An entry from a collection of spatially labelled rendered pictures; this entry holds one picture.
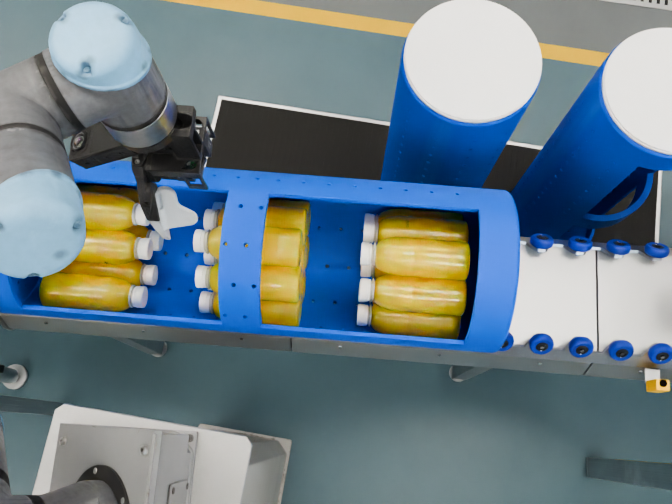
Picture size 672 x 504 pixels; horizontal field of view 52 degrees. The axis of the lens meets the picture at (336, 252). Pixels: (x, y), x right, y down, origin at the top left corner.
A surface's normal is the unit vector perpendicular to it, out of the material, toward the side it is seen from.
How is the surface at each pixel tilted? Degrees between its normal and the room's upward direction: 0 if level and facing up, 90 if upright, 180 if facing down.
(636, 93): 0
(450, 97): 0
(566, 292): 0
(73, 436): 44
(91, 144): 33
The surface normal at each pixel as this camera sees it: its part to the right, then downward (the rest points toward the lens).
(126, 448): -0.70, -0.22
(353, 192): 0.04, -0.77
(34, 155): 0.40, -0.76
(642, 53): 0.00, -0.25
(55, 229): 0.40, 0.65
